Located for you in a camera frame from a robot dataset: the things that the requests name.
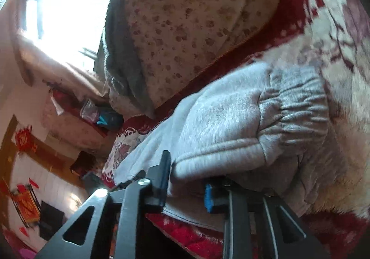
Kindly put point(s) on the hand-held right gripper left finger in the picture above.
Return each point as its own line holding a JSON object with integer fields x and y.
{"x": 163, "y": 178}

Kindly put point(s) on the grey sweat pants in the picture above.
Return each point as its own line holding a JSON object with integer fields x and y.
{"x": 231, "y": 120}

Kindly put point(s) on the red paper wall decoration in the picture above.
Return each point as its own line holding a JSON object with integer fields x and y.
{"x": 23, "y": 140}

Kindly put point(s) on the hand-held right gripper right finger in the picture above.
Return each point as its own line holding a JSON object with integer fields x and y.
{"x": 208, "y": 198}

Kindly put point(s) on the beige curtain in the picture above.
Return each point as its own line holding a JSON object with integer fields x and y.
{"x": 55, "y": 65}

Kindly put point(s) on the red and gold wall hanging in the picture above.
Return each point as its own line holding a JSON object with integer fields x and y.
{"x": 26, "y": 204}

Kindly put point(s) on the red and cream floral blanket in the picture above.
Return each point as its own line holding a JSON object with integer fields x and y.
{"x": 318, "y": 59}

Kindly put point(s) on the pink floral bedding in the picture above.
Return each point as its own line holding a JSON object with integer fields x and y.
{"x": 72, "y": 129}

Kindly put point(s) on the dark wooden cabinet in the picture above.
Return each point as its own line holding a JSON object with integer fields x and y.
{"x": 82, "y": 164}

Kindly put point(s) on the teal cloth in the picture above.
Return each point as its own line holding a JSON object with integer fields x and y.
{"x": 105, "y": 120}

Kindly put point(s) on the floral quilt with grey lining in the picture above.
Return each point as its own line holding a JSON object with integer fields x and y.
{"x": 179, "y": 30}

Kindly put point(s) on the clear plastic bag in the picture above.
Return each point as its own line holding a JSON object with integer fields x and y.
{"x": 89, "y": 110}

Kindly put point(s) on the window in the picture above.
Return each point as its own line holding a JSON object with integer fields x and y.
{"x": 69, "y": 1}

